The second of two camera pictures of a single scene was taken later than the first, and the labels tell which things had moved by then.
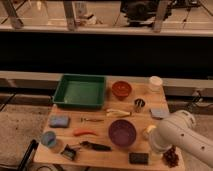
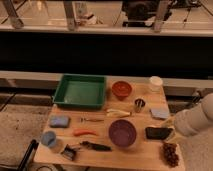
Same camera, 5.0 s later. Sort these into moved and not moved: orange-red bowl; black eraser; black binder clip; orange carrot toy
Moved: black eraser
Not moved: orange-red bowl; orange carrot toy; black binder clip
